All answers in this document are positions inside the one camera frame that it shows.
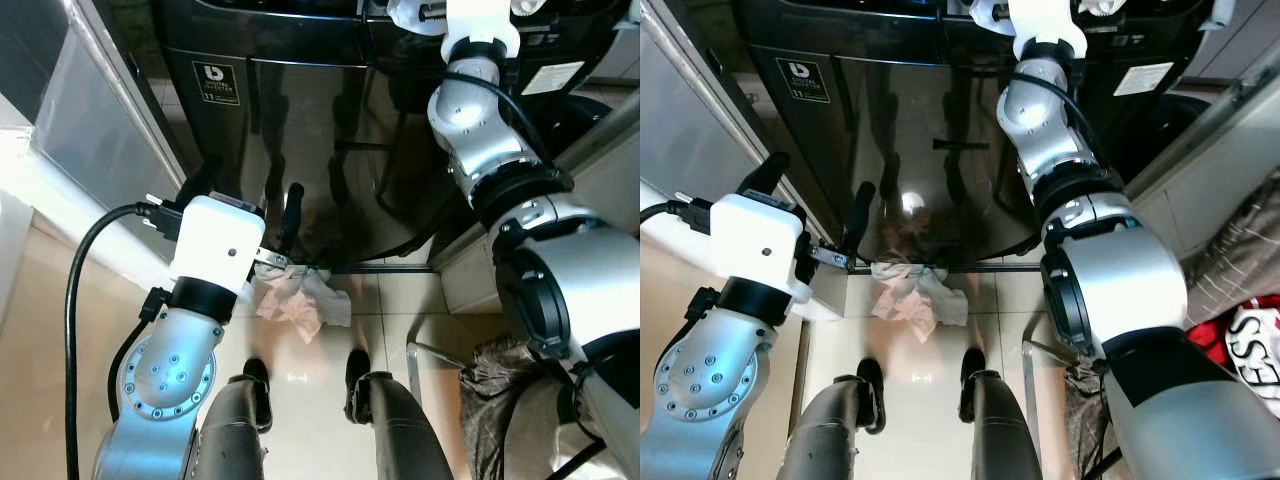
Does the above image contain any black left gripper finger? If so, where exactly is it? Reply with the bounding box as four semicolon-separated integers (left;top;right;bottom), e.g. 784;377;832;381
183;158;223;201
845;182;878;259
738;152;791;198
280;183;304;253

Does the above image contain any dark grey washing machine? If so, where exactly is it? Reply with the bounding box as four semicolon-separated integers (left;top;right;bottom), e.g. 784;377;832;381
735;0;1051;269
155;0;471;269

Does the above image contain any pink and white crumpled cloth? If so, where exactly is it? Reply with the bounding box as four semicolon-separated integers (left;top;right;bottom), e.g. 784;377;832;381
254;262;353;344
869;260;969;330

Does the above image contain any pale metal side panel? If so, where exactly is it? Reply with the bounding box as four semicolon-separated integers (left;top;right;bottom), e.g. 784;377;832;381
30;0;206;263
640;0;801;251

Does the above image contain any black inverter sticker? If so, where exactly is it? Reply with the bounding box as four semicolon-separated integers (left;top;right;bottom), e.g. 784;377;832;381
192;62;242;107
777;58;830;104

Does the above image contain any grey left robot leg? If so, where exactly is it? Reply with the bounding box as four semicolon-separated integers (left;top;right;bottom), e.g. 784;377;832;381
775;357;887;480
193;358;273;480

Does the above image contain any grey robot leg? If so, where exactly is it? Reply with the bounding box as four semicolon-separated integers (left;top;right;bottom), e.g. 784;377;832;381
344;348;454;480
193;358;273;480
775;357;887;480
958;347;1043;480

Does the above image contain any grey right robot leg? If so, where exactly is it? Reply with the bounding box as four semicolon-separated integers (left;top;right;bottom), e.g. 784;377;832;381
958;347;1043;480
344;348;454;480

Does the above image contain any white label sticker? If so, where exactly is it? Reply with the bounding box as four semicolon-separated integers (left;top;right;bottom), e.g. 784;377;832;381
1112;61;1177;98
519;61;587;97

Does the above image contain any red and white printed garment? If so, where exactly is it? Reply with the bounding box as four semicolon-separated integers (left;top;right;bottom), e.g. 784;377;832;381
1188;296;1280;421

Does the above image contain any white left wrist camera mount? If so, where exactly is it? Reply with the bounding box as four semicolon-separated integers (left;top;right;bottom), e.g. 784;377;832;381
708;192;817;307
167;194;267;298

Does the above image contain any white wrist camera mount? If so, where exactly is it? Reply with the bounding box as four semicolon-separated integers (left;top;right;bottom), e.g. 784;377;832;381
968;0;1131;63
708;192;817;307
167;194;267;298
387;0;561;63

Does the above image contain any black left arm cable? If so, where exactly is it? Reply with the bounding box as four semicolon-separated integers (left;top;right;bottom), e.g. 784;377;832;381
64;195;186;480
640;196;716;237

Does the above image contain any metal laundry basket frame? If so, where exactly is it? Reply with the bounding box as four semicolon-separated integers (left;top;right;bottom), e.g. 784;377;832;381
1020;338;1079;480
404;338;471;421

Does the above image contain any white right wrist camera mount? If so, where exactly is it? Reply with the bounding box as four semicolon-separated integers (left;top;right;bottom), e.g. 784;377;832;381
968;0;1131;63
387;0;561;63

